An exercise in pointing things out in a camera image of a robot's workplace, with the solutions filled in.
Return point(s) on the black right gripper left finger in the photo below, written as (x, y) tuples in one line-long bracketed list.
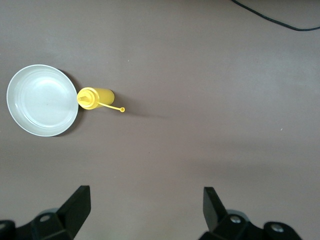
[(72, 215)]

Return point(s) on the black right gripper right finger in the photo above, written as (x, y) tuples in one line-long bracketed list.
[(217, 220)]

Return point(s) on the yellow squeeze sauce bottle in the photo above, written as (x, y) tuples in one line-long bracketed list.
[(105, 96)]

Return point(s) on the beige round plate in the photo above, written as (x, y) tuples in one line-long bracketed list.
[(42, 100)]

